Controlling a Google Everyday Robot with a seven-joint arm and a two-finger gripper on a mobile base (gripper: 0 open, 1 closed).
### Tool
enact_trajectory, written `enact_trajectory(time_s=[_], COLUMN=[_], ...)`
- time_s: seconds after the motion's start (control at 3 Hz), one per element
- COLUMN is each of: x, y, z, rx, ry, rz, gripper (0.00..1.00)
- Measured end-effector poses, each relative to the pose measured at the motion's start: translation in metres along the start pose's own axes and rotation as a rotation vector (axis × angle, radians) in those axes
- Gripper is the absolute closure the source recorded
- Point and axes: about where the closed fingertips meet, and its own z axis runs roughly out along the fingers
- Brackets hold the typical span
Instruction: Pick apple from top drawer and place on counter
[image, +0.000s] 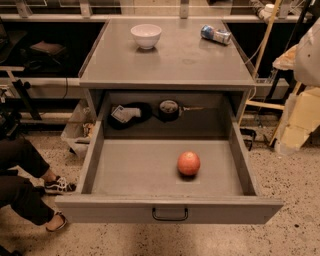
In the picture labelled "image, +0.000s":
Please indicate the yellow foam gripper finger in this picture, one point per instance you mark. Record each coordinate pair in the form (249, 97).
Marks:
(300, 118)

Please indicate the red apple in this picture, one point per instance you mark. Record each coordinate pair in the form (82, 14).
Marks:
(188, 163)

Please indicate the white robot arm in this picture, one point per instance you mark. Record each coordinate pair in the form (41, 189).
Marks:
(304, 58)

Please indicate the grey counter cabinet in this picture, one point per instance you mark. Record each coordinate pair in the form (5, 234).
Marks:
(208, 80)

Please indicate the open grey top drawer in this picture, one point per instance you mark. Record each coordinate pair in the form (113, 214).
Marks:
(121, 181)

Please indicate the crushed blue soda can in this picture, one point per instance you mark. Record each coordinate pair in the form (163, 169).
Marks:
(216, 35)

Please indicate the white ceramic bowl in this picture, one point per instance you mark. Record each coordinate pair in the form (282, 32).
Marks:
(146, 36)

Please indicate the clear plastic bag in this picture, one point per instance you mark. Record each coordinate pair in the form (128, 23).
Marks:
(79, 128)

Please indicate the black white sneaker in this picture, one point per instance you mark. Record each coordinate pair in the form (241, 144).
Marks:
(59, 187)

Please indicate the seated person dark trousers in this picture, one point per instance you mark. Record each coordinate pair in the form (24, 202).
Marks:
(18, 192)

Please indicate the black drawer handle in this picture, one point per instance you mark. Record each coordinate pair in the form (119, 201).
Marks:
(170, 215)

